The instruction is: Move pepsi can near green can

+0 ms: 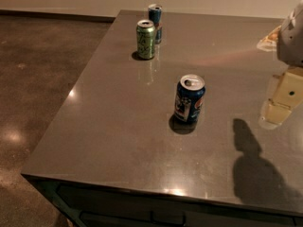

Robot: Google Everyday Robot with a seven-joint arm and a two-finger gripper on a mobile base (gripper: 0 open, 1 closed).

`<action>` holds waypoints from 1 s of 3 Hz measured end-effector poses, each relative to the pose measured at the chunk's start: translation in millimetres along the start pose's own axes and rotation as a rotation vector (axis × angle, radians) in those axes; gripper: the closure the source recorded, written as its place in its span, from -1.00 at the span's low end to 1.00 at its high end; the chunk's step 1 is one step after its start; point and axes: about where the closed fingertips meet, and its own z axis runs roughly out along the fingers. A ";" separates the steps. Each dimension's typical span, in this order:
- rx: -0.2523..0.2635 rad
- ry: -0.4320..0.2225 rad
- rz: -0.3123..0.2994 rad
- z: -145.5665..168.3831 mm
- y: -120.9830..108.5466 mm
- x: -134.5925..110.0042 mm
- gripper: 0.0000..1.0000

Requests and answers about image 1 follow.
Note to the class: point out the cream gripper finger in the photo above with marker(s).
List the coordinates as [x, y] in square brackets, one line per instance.
[269, 42]
[287, 95]

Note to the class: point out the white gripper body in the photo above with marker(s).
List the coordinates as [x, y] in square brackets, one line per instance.
[292, 43]

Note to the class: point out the blue pepsi can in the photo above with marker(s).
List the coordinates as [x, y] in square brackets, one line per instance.
[189, 98]

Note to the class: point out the blue red soda can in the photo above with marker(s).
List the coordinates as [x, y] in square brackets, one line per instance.
[155, 13]

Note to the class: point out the green soda can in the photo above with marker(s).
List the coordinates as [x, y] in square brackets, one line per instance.
[145, 34]

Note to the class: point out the dark drawer front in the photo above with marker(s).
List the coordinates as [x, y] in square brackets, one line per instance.
[100, 208]

